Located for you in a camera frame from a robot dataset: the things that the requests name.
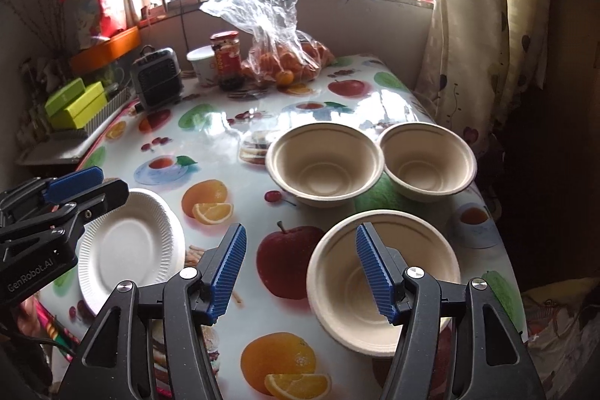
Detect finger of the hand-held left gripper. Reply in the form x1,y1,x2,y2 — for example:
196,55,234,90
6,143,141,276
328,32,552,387
0,166,105,213
0,178,128,244

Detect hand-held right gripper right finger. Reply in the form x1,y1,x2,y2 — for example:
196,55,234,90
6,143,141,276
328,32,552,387
355,223,547,400

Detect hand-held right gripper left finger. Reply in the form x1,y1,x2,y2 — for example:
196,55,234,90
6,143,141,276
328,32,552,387
58,223,248,400

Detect beige paper bowl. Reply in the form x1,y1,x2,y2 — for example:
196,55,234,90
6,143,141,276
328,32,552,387
265,123,385,208
377,122,478,198
306,209,461,358

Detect white paper plate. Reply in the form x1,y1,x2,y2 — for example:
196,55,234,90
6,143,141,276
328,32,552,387
77,188,187,316

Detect grey flat tray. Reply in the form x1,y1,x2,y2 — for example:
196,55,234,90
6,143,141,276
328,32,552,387
16,100,137,166

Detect long green box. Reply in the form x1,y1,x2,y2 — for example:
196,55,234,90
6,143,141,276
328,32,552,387
49,81,110,130

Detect striped tray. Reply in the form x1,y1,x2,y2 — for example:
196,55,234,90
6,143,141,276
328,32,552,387
28,88,129,138

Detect small green box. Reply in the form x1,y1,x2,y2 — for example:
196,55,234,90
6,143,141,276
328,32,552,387
44,78,87,117

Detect fruit print table cover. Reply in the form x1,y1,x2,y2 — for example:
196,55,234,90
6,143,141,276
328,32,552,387
35,53,528,400

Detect small grey heater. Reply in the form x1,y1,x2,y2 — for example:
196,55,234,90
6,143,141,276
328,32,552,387
130,45,185,112

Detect orange box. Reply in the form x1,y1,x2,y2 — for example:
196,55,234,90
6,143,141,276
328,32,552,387
69,25,141,73

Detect white paper cup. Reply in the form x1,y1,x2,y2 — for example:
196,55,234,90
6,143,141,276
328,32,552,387
186,45,221,86

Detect dried branches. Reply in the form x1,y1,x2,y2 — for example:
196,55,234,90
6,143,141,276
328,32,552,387
0,0,71,68

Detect red label glass jar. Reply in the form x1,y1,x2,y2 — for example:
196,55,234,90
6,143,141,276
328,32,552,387
209,31,245,91

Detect red paper bag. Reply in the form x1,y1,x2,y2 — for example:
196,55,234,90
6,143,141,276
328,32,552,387
63,0,127,49

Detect floral cloth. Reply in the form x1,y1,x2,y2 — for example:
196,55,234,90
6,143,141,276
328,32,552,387
520,276,600,400

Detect plastic bag of oranges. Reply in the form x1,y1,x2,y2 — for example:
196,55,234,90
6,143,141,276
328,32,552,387
199,0,336,89

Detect patterned curtain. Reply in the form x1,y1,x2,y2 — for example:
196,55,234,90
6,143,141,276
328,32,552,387
415,0,554,157

